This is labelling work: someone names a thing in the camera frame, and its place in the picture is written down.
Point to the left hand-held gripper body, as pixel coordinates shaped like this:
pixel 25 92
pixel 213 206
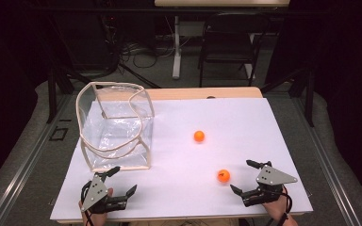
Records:
pixel 95 192

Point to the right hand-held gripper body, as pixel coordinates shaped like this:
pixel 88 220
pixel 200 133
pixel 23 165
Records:
pixel 271 179

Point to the orange ball with dark mark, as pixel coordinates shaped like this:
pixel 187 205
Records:
pixel 223 175

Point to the clear plastic bag beige trim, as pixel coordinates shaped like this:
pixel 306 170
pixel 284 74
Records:
pixel 116 138

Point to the person's left hand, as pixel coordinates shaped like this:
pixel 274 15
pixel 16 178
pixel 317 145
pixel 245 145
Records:
pixel 98 218

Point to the person's right hand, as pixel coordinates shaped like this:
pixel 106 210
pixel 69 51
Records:
pixel 276 208

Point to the white board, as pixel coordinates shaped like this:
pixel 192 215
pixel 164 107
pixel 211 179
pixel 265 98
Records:
pixel 176 188

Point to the black square floor socket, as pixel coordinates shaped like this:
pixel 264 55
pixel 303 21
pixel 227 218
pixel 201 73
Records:
pixel 58 133

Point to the black metal stand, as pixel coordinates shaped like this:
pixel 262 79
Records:
pixel 52 94
pixel 308 94

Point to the wooden table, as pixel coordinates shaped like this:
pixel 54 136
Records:
pixel 182 93

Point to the black chair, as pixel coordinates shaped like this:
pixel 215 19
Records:
pixel 227 47

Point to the white desk leg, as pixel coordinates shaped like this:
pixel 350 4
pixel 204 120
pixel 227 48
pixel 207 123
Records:
pixel 177 53

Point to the light desk top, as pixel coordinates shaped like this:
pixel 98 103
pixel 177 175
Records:
pixel 220 3

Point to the metal floor rail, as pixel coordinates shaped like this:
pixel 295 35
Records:
pixel 326 163
pixel 28 163

